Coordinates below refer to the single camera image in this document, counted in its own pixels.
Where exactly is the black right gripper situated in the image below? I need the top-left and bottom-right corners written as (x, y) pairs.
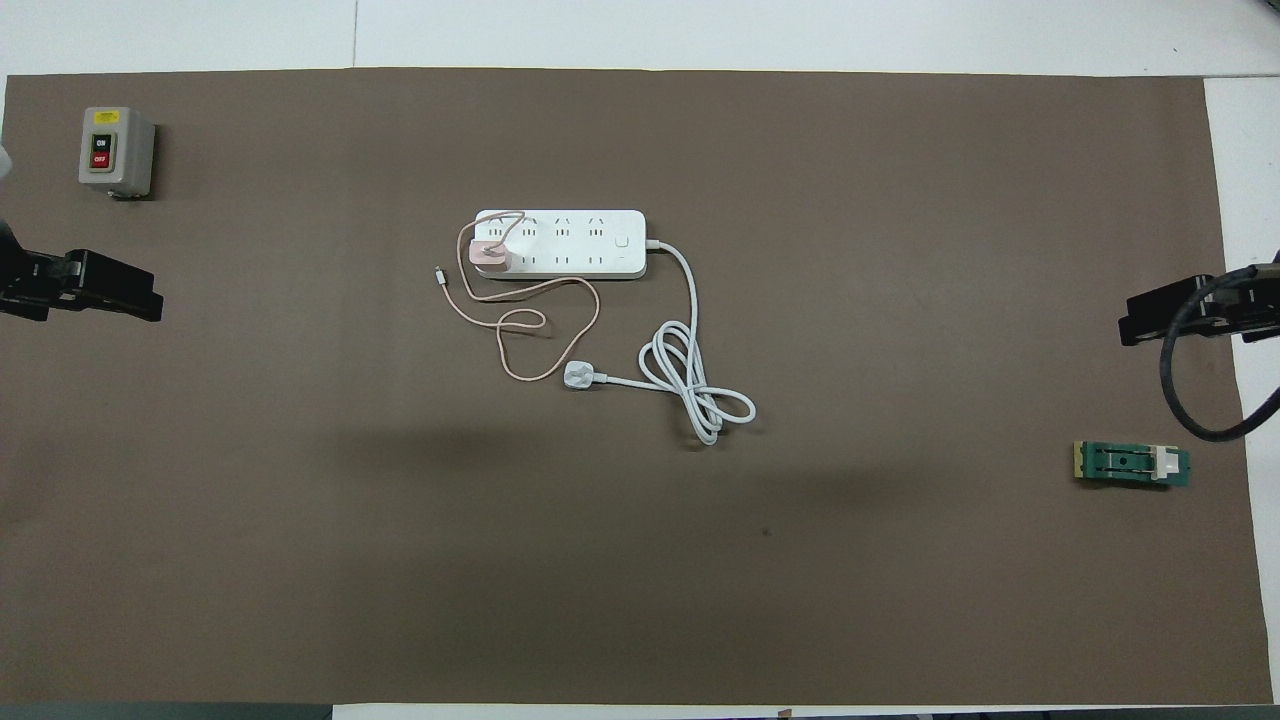
top-left (1118, 265), bottom-right (1280, 347)

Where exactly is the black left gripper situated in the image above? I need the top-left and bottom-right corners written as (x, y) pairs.
top-left (0, 222), bottom-right (164, 323)

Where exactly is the pink charging cable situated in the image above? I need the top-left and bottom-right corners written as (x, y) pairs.
top-left (434, 210), bottom-right (602, 384)

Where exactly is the white power strip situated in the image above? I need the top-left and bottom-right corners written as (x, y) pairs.
top-left (472, 208), bottom-right (648, 280)

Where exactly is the brown table mat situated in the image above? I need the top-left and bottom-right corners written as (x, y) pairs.
top-left (0, 67), bottom-right (1274, 707)

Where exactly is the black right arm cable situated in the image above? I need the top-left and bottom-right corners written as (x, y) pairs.
top-left (1160, 262), bottom-right (1280, 443)

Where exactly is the grey on-off switch box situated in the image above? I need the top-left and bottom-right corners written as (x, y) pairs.
top-left (78, 106), bottom-right (157, 201)

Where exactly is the green knife switch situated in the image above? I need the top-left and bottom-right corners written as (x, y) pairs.
top-left (1073, 440), bottom-right (1193, 491)

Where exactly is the white power cord with plug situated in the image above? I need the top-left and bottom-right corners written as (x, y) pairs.
top-left (562, 238), bottom-right (757, 447)

